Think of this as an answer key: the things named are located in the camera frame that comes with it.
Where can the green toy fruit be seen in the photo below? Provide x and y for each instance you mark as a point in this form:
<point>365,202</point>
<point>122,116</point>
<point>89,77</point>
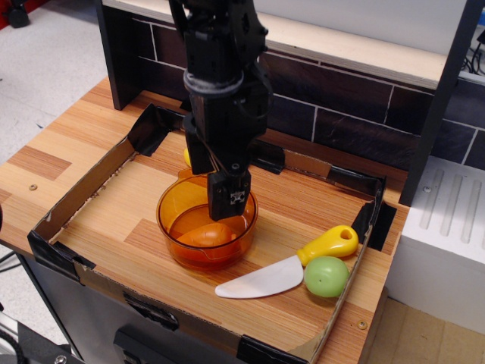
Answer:
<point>326,276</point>

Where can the cardboard fence with black tape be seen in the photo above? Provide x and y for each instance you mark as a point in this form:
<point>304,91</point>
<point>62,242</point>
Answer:
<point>105,267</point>

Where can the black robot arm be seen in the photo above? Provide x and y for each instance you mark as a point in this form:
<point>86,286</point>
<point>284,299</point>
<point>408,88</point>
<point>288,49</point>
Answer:
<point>222,39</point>

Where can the toy knife yellow handle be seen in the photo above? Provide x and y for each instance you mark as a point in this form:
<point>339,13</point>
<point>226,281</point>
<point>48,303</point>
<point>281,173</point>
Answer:
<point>340,241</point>

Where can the yellow toy banana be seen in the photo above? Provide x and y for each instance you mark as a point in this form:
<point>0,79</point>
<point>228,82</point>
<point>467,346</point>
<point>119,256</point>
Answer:
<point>186,157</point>

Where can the orange toy carrot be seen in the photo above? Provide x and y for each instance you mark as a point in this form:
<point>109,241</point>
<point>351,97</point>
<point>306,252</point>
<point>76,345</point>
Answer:
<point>209,235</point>

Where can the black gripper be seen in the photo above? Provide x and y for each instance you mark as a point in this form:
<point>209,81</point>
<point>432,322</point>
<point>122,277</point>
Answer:
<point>225,119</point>

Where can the orange transparent plastic pot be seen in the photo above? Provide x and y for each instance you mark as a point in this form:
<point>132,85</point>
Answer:
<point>184,207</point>

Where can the dark tiled backsplash shelf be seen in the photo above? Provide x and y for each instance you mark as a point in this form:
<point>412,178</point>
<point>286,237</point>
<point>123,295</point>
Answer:
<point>373,117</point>

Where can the white ribbed block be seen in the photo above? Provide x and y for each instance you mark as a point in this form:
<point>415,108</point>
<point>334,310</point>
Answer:
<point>438,267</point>

